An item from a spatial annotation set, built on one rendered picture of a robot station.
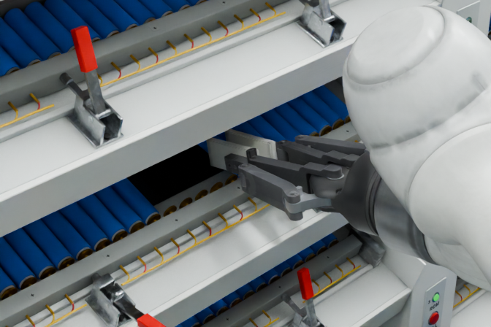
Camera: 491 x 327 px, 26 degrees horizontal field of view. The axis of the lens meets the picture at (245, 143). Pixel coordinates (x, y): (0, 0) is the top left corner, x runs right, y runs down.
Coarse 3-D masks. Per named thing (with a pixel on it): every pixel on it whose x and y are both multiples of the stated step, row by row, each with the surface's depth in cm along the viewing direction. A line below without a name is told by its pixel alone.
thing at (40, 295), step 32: (352, 128) 117; (224, 192) 106; (160, 224) 101; (192, 224) 103; (96, 256) 97; (128, 256) 98; (32, 288) 93; (64, 288) 94; (0, 320) 90; (32, 320) 92
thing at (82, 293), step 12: (240, 204) 108; (252, 204) 108; (228, 216) 106; (204, 228) 104; (180, 240) 103; (156, 252) 101; (168, 252) 102; (132, 264) 99; (120, 276) 98; (84, 288) 96; (72, 300) 95; (48, 312) 93; (24, 324) 92
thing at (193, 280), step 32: (192, 192) 108; (224, 224) 106; (256, 224) 107; (288, 224) 108; (320, 224) 111; (192, 256) 102; (224, 256) 103; (256, 256) 104; (288, 256) 110; (128, 288) 98; (160, 288) 99; (192, 288) 100; (224, 288) 104; (64, 320) 94; (96, 320) 95; (160, 320) 98
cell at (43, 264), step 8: (16, 232) 97; (24, 232) 98; (8, 240) 97; (16, 240) 97; (24, 240) 97; (32, 240) 97; (16, 248) 97; (24, 248) 96; (32, 248) 96; (24, 256) 96; (32, 256) 96; (40, 256) 96; (32, 264) 96; (40, 264) 95; (48, 264) 95; (40, 272) 95
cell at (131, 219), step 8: (96, 192) 103; (104, 192) 103; (112, 192) 103; (104, 200) 103; (112, 200) 103; (120, 200) 103; (112, 208) 102; (120, 208) 102; (128, 208) 102; (120, 216) 102; (128, 216) 102; (136, 216) 102; (128, 224) 101; (128, 232) 102
